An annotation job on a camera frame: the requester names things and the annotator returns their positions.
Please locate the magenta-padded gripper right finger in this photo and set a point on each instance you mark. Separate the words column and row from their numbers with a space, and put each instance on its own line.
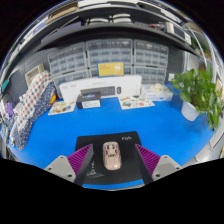
column 165, row 168

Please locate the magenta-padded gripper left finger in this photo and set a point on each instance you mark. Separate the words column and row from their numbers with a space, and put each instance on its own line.
column 60, row 168

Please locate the black mouse pad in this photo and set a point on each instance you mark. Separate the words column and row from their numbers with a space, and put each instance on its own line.
column 126, row 160

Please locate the picture sticker sheet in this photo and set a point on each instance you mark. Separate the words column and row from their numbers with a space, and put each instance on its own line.
column 136, row 102
column 61, row 108

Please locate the green plant in white pot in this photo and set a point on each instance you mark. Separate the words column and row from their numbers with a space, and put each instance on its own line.
column 190, row 111

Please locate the patterned fabric bag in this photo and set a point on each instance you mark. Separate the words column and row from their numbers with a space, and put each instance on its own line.
column 33, row 103

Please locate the blue white tissue box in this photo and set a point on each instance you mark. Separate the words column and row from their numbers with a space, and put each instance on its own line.
column 156, row 95

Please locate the small black box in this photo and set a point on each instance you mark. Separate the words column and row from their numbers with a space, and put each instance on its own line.
column 88, row 100

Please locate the long white keyboard box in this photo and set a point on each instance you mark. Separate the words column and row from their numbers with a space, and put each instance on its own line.
column 70, row 88

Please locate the white mesh basket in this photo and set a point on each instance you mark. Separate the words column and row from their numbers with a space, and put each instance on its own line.
column 34, row 75

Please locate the yellow box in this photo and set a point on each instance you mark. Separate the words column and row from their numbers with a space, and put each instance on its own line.
column 110, row 69

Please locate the white metal shelf rack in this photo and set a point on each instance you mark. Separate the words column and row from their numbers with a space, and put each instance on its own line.
column 213, row 50

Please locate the white wall socket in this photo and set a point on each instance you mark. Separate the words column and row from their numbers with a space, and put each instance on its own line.
column 172, row 77

